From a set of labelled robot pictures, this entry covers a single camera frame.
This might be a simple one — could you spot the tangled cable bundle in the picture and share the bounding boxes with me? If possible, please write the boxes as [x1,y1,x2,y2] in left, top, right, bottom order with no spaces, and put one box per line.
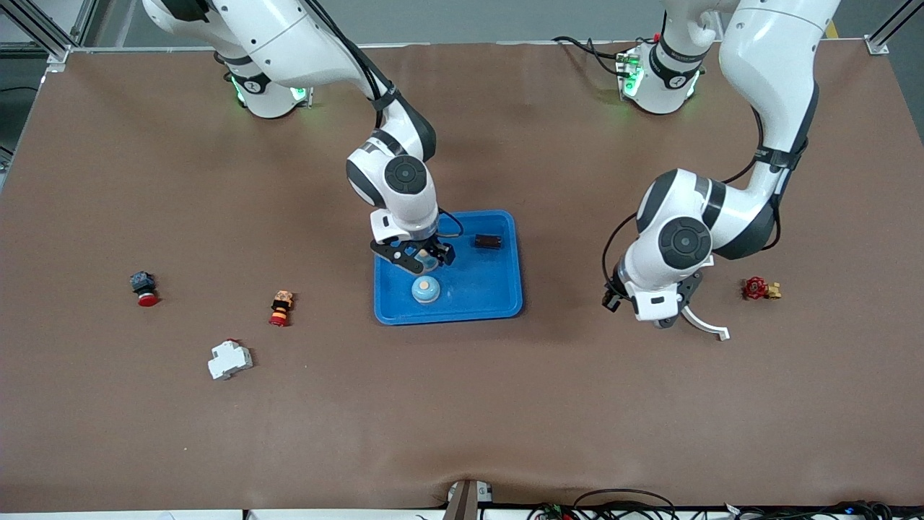
[722,498,924,520]

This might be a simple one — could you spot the brass valve with red handwheel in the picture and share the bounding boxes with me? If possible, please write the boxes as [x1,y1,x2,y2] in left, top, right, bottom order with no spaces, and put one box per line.
[743,276,784,302]

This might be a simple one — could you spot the aluminium frame profile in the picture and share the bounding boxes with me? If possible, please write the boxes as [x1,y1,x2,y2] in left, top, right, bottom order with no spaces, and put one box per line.
[866,0,924,55]
[0,0,98,66]

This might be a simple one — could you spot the red mushroom button blue body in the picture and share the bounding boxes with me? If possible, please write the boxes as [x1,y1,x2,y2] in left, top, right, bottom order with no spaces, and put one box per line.
[129,271,160,308]

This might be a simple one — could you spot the blue plastic tray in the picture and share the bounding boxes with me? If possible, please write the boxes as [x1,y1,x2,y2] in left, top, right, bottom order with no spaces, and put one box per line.
[373,209,524,326]

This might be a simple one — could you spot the white circuit breaker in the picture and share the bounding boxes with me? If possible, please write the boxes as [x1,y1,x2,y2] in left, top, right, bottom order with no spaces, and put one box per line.
[207,338,254,381]

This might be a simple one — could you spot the red yellow emergency stop button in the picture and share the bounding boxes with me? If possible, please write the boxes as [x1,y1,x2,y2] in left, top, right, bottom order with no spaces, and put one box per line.
[269,290,296,327]

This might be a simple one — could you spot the black looped cable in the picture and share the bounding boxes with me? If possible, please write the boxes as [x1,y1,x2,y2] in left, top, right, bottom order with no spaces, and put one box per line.
[572,489,677,520]

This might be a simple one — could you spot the white curved plastic bracket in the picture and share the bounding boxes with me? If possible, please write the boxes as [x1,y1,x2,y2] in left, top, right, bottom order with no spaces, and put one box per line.
[682,305,731,342]

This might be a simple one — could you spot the black base cable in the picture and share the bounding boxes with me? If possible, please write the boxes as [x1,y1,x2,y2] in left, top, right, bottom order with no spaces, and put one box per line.
[552,35,632,77]

